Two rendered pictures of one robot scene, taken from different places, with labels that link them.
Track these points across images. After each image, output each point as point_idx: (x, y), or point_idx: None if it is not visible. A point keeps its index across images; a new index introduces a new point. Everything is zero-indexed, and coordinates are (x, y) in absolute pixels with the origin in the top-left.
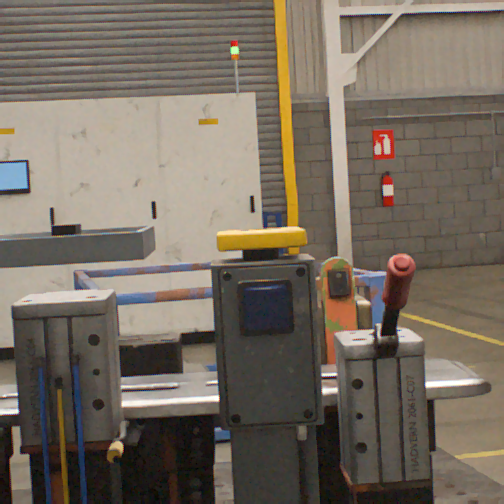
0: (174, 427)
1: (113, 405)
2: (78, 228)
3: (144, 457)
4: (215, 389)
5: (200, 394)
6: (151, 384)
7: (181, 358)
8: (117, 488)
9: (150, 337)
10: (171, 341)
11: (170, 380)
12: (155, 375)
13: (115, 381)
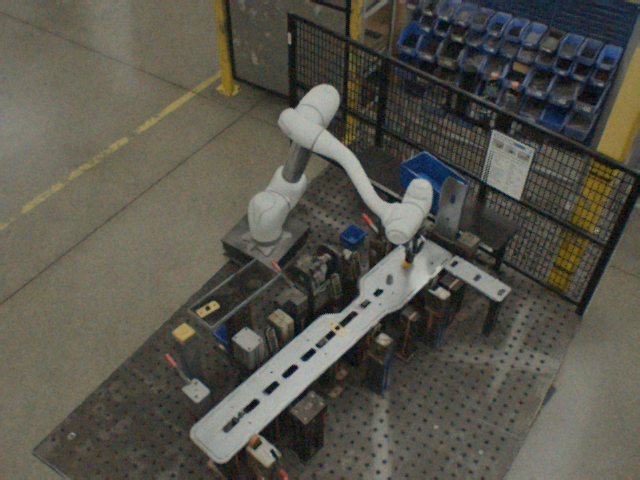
0: None
1: (235, 353)
2: (205, 308)
3: None
4: (250, 395)
5: (248, 389)
6: (272, 392)
7: (298, 422)
8: (244, 369)
9: (305, 412)
10: (291, 410)
11: (272, 398)
12: (283, 401)
13: (240, 355)
